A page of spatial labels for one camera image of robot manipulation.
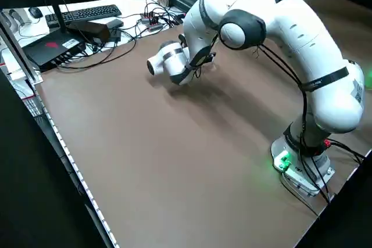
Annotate grey usb hub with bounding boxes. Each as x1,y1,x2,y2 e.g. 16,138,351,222
140,12,164,32

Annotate black docking box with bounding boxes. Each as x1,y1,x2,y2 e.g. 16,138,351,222
106,18,124,42

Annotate dark rectangular box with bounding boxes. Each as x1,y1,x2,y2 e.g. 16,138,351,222
67,20,112,46

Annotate black keyboard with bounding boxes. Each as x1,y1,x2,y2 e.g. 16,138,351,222
44,4,123,30

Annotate black mini computer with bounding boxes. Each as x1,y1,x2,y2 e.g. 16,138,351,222
22,31,87,69

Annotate black computer mouse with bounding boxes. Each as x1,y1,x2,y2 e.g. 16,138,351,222
28,6,44,19

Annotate black desk cable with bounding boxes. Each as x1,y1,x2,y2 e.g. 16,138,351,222
56,28,138,71

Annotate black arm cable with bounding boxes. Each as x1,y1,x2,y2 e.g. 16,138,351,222
251,42,332,205

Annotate aluminium table edge rail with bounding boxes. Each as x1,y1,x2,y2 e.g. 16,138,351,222
28,81,121,248

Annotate black base cables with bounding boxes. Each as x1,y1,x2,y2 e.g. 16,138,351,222
278,139,366,217

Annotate aluminium frame post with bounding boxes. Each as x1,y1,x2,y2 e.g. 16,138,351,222
0,12,44,84

